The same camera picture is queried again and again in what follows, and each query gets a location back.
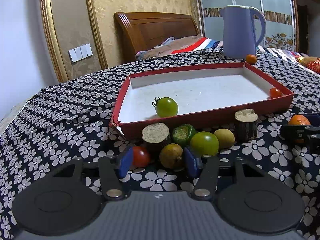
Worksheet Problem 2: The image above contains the orange mandarin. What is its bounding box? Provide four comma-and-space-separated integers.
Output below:
288, 114, 311, 125

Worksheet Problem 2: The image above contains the small red cherry tomato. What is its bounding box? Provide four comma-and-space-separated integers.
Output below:
269, 87, 282, 99

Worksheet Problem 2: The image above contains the striped folded blanket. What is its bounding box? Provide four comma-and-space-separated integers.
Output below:
135, 35, 223, 60

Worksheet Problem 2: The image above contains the blue plastic pitcher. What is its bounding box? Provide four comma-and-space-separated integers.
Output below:
220, 5, 266, 59

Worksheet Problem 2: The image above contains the white wall switch panel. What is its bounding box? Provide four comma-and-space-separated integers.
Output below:
68, 43, 93, 63

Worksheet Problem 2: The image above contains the large green tomato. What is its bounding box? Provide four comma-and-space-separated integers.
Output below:
189, 132, 219, 156

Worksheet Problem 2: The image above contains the dark sugarcane piece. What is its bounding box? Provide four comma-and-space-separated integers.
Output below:
142, 122, 170, 154
234, 109, 258, 143

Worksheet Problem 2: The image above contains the green pepper piece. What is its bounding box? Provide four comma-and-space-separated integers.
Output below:
171, 124, 197, 147

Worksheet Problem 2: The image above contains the glass sliding wardrobe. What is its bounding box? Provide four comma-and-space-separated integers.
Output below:
195, 0, 299, 53

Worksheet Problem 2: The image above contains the red shallow tray box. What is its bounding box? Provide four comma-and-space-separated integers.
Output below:
109, 62, 294, 140

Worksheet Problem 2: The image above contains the small orange behind tray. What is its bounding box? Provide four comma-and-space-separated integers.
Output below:
246, 54, 257, 65

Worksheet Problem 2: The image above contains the red gold embroidered pillow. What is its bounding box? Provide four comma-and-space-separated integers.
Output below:
295, 55, 320, 74

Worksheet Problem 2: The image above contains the floral black white tablecloth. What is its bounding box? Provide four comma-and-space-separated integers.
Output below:
1, 48, 319, 239

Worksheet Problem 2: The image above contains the wooden bed headboard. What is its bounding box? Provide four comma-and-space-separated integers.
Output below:
113, 12, 200, 63

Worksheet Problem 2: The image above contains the green tomato with stem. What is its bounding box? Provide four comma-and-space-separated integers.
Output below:
152, 97, 178, 118

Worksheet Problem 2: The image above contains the gold picture frame moulding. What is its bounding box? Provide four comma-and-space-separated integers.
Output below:
40, 0, 108, 83

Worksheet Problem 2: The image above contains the yellow-brown longan fruit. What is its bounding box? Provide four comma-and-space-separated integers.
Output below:
214, 128, 235, 149

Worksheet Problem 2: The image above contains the olive-brown longan fruit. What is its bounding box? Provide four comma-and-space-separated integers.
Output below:
159, 144, 183, 169

